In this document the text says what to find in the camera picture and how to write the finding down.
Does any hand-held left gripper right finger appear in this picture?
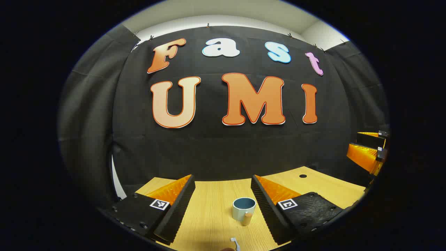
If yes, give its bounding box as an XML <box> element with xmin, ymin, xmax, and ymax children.
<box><xmin>251</xmin><ymin>174</ymin><xmax>346</xmax><ymax>245</ymax></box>

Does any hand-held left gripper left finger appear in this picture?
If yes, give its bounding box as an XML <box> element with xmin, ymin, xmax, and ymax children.
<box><xmin>103</xmin><ymin>174</ymin><xmax>196</xmax><ymax>245</ymax></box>

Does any pale blue cup wooden handle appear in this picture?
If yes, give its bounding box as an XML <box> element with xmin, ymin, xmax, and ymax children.
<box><xmin>232</xmin><ymin>197</ymin><xmax>257</xmax><ymax>226</ymax></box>

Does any wooden desktop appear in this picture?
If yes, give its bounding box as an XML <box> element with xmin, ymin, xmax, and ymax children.
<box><xmin>134</xmin><ymin>166</ymin><xmax>366</xmax><ymax>251</ymax></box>

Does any black backdrop cloth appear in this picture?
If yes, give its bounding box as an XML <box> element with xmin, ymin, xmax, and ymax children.
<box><xmin>57</xmin><ymin>24</ymin><xmax>391</xmax><ymax>210</ymax></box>

